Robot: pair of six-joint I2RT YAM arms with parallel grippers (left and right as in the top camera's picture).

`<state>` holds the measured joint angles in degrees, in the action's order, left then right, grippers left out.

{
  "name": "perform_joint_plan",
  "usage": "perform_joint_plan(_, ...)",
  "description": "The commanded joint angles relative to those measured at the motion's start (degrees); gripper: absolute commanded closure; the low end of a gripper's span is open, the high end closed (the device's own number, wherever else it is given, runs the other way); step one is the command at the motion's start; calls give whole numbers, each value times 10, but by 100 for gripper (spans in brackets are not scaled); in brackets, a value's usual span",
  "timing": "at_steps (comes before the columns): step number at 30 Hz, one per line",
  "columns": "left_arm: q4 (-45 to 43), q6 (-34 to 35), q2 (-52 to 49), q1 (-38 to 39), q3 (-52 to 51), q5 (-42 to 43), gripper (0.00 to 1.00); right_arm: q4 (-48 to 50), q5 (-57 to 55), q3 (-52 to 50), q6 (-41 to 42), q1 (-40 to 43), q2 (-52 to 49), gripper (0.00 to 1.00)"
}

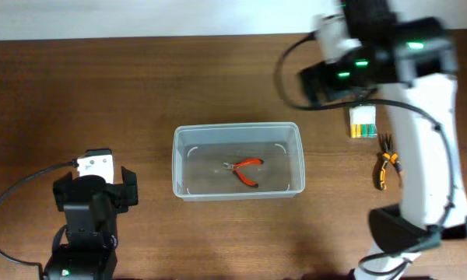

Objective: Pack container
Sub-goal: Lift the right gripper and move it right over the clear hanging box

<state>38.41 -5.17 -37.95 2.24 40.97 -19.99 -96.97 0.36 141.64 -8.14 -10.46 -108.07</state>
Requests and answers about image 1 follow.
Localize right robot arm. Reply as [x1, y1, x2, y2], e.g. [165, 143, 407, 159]
[300, 1, 467, 279]

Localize orange handled needle-nose pliers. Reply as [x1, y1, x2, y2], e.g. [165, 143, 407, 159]
[376, 134, 404, 191]

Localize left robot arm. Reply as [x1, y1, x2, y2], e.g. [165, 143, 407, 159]
[40, 149, 139, 280]

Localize clear plastic container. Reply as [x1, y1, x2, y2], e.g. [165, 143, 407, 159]
[172, 122, 306, 201]

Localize red handled cutting pliers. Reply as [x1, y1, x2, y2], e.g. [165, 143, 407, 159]
[222, 158, 264, 188]

